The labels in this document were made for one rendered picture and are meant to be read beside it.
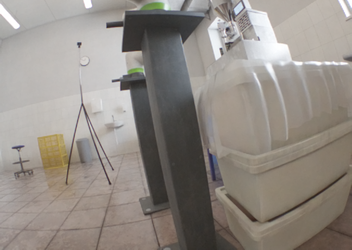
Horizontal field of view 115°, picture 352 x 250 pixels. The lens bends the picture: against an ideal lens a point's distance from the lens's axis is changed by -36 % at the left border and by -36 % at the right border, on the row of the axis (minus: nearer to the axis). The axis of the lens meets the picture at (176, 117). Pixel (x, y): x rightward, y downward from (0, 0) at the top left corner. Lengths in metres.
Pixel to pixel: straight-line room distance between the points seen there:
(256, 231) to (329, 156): 0.38
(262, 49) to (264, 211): 1.02
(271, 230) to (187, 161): 0.34
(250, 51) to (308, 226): 1.01
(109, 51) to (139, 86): 4.10
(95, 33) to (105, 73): 1.37
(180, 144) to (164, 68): 0.23
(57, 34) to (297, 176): 6.18
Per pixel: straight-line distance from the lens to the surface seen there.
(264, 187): 0.52
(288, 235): 0.69
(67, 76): 5.33
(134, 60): 1.30
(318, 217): 0.79
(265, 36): 1.48
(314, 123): 0.64
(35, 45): 6.36
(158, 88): 0.52
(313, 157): 0.63
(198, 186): 0.57
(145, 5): 0.68
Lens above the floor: 0.58
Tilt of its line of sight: 2 degrees up
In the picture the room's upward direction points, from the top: 10 degrees counter-clockwise
